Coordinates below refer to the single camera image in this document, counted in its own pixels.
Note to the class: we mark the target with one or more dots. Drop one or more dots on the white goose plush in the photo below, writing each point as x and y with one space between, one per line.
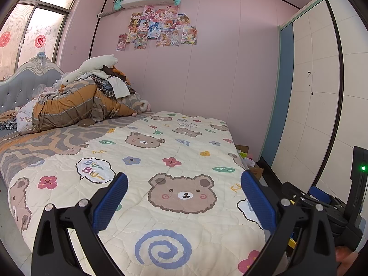
92 64

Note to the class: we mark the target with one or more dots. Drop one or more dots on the floral pillow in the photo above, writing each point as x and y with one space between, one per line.
24 118

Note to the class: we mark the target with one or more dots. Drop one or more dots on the beige crumpled cloth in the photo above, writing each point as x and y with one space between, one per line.
7 116

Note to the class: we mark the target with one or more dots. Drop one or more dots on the person's right hand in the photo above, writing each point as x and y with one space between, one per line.
345 261

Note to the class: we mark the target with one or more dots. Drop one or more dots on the cluster of anime wall posters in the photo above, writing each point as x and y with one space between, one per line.
155 26

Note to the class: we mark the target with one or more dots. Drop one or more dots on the grey zigzag bed sheet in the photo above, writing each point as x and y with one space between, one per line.
57 141

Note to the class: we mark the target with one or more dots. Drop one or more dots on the brown oval pad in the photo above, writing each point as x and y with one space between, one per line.
86 122

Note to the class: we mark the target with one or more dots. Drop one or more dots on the pile of bedding and clothes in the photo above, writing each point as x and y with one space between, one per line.
72 106

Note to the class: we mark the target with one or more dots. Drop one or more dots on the open cardboard box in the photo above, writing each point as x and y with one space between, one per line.
243 149

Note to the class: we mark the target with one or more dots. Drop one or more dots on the closed cardboard box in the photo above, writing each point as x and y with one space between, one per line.
258 172

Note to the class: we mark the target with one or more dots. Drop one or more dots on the white wardrobe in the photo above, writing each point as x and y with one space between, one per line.
316 77

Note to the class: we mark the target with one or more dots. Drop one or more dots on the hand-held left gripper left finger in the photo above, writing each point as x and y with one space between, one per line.
110 201

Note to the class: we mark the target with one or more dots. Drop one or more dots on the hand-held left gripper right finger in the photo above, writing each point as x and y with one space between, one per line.
258 202

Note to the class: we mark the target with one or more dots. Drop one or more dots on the window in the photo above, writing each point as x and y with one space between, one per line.
43 34

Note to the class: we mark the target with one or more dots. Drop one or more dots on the bed with cartoon quilt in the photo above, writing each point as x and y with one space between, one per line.
172 155

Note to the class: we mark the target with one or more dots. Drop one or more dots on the pink white plush toy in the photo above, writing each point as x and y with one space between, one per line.
143 105

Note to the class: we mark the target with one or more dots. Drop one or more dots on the blue tufted headboard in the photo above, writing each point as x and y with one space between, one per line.
23 83

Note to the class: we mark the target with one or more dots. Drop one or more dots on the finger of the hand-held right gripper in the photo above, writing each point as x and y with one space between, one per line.
293 191
319 194

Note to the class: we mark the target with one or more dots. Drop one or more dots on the red round window sticker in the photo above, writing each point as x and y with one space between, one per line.
5 38
40 40

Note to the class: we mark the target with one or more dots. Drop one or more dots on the white plastic bag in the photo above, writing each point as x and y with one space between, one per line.
248 162

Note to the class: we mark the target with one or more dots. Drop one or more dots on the grey wall pipe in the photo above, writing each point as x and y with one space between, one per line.
109 13

